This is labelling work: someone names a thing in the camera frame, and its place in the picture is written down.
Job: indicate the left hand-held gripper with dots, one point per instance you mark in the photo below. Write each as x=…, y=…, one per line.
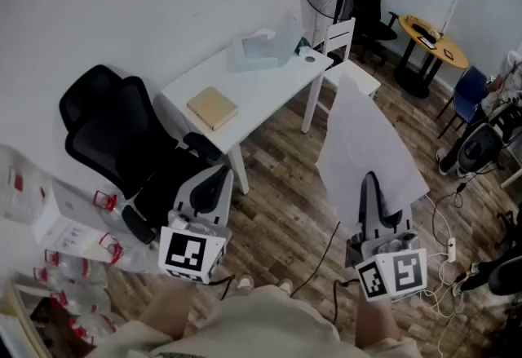
x=183, y=252

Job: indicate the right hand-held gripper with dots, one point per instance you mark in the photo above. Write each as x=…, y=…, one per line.
x=408, y=270

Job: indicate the white A4 paper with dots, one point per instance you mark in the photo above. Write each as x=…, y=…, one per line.
x=359, y=136

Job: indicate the person's left forearm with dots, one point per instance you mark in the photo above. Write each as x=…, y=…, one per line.
x=171, y=307

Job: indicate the person's right forearm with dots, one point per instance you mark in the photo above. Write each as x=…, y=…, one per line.
x=377, y=323

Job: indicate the white power strip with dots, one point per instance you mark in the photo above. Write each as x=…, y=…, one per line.
x=451, y=249

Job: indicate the person's left shoe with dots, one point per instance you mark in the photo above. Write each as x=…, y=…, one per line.
x=244, y=285

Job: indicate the person's shoe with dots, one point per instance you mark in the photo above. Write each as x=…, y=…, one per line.
x=244, y=285
x=285, y=286

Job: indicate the black mesh office chair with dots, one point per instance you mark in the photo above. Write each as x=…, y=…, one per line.
x=118, y=136

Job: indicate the white table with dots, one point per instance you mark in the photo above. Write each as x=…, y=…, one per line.
x=261, y=99

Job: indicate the grey round floor appliance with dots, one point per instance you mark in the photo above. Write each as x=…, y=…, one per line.
x=477, y=148

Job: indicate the person's right shoe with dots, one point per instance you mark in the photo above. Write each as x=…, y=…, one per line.
x=285, y=286

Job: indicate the white cardboard box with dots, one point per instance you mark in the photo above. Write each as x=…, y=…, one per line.
x=69, y=217

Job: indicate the person's beige clothing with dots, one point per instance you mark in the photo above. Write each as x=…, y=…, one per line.
x=265, y=328

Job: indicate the blue chair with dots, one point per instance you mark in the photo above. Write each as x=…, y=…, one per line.
x=469, y=95

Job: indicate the dark phone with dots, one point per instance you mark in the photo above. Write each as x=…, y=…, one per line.
x=448, y=54

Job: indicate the round yellow table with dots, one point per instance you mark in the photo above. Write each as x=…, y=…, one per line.
x=444, y=42

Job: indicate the white wooden chair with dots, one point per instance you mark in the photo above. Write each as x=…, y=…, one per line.
x=340, y=36

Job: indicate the black oblong object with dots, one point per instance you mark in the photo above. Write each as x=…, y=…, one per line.
x=424, y=32

